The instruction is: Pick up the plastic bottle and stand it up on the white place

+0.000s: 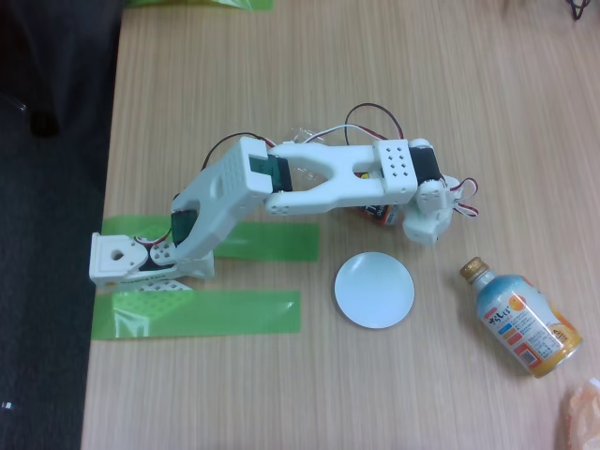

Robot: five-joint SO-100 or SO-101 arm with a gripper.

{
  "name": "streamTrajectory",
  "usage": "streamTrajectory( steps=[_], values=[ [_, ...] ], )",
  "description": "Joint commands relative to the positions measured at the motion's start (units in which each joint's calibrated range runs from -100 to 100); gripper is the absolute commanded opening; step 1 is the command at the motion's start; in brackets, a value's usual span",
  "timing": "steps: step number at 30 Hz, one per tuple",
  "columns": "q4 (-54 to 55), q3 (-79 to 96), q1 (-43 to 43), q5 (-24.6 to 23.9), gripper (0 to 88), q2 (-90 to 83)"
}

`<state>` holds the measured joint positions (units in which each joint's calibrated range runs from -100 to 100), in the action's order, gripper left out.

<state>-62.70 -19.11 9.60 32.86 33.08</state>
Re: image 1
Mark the green plastic sheet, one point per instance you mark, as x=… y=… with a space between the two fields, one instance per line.
x=201 y=4

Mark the clear plastic bottle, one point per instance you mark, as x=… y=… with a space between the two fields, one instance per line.
x=382 y=215

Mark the green tape strip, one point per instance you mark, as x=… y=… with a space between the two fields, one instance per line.
x=267 y=241
x=225 y=314

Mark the orange drink bottle can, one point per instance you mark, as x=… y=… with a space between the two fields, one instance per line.
x=525 y=319

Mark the white round plate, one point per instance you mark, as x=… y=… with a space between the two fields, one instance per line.
x=374 y=289

